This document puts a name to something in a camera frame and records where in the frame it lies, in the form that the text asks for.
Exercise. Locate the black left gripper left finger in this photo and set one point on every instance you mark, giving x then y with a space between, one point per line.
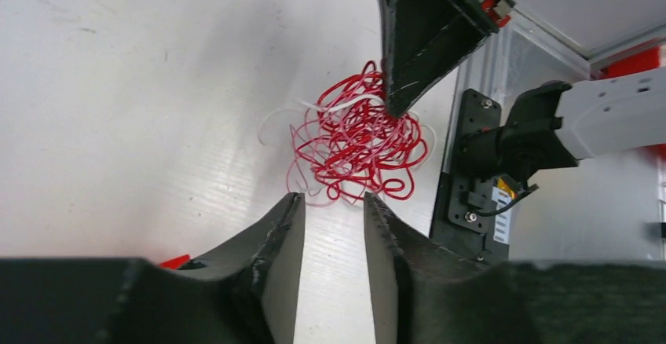
245 290

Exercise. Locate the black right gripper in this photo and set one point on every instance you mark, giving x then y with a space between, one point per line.
424 40

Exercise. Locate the red plastic bin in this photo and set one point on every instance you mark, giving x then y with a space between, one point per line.
175 263

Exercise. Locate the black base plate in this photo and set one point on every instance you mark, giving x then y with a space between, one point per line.
455 224

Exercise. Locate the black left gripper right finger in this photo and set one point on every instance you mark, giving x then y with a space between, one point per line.
422 292

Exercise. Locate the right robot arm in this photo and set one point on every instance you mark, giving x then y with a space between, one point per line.
554 126

